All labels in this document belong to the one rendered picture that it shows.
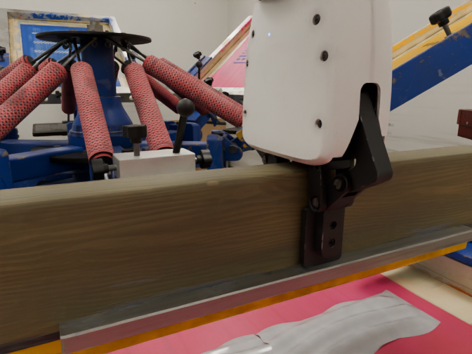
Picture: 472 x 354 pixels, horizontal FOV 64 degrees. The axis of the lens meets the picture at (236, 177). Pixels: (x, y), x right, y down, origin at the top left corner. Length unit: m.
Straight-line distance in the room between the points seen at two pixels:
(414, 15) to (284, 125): 2.60
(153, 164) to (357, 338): 0.39
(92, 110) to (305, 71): 0.68
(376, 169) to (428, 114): 2.47
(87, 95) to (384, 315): 0.71
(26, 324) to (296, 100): 0.18
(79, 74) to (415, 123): 2.21
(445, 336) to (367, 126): 0.28
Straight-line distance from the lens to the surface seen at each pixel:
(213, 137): 1.03
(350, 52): 0.21
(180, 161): 0.63
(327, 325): 0.41
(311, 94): 0.21
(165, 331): 0.25
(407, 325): 0.44
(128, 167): 0.61
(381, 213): 0.30
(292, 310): 0.43
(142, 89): 0.93
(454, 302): 0.51
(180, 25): 4.74
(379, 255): 0.29
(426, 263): 0.55
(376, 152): 0.21
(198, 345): 0.39
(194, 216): 0.21
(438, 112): 2.64
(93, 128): 0.81
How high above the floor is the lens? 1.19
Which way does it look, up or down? 14 degrees down
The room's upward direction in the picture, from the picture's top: straight up
